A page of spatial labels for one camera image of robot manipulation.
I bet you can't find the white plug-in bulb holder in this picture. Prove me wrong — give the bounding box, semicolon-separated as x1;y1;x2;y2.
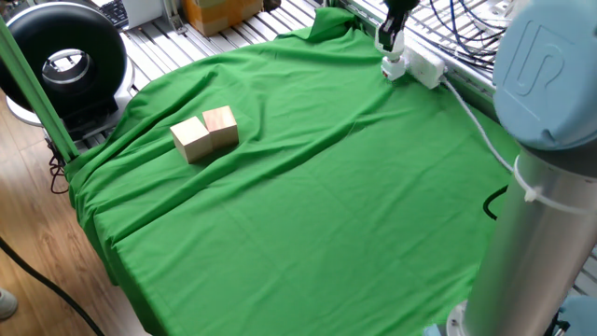
380;54;410;82

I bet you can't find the black ring-shaped device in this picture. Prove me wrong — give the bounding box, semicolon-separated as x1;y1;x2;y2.
0;1;137;141

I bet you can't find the dark blue cable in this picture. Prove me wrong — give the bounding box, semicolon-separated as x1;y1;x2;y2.
428;0;507;60

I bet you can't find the white power strip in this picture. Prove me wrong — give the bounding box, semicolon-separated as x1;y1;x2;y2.
401;36;448;91

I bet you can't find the white LED bulb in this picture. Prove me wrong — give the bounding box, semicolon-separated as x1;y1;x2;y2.
374;26;407;63

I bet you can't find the black keyboard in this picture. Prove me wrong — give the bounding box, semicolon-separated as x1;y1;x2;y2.
98;0;130;30

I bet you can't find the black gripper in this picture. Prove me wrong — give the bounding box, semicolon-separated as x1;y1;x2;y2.
376;0;421;55

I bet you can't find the reddish wooden cube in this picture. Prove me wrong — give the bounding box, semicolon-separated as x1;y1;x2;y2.
201;105;240;149

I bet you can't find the white box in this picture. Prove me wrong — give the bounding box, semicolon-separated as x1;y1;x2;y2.
121;0;165;30

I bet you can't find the cardboard box yellow tape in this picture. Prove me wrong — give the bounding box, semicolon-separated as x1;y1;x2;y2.
181;0;265;37

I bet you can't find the green frame post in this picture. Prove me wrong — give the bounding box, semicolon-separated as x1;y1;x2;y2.
0;16;80;164

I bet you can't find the white shoe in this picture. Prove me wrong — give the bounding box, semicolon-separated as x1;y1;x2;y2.
0;287;19;321

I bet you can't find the green cloth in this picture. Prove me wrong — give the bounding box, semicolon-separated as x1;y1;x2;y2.
64;7;521;336

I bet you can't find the thin black wire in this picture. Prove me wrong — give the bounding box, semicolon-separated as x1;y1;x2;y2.
48;139;71;195

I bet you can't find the pale wooden cube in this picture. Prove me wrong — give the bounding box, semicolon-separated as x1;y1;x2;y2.
169;116;215;164

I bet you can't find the thick black floor cable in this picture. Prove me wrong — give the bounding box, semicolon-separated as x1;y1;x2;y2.
0;236;107;336

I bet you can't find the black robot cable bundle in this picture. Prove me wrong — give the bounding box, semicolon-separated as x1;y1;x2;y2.
410;0;512;74

